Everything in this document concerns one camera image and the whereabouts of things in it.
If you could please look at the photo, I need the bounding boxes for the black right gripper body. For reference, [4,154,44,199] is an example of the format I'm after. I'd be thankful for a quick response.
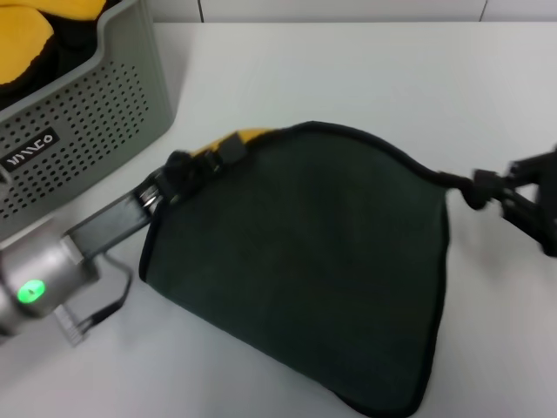
[524,146,557,259]

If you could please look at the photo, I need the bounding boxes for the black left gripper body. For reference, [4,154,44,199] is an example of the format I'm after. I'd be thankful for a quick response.
[63,149,197,263]

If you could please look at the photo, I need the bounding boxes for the green yellow towel black trim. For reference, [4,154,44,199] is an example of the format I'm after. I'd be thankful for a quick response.
[138,120,480,415]

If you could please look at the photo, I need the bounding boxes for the grey perforated storage box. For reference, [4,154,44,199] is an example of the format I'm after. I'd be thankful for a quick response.
[0,0,183,245]

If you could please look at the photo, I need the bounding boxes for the black cable with ribbed plug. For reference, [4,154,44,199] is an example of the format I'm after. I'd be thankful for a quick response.
[55,256,134,348]

